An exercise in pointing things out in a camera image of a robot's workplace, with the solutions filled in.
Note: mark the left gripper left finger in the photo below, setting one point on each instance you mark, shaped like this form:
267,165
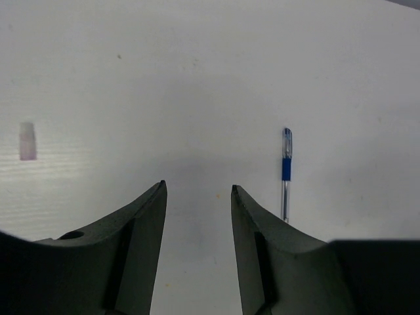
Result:
106,267

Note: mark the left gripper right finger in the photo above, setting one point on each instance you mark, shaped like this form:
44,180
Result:
282,270

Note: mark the blue pen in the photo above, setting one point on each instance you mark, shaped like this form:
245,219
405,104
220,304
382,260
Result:
287,151

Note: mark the clear pen cap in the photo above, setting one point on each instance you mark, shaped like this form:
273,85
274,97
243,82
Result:
27,142

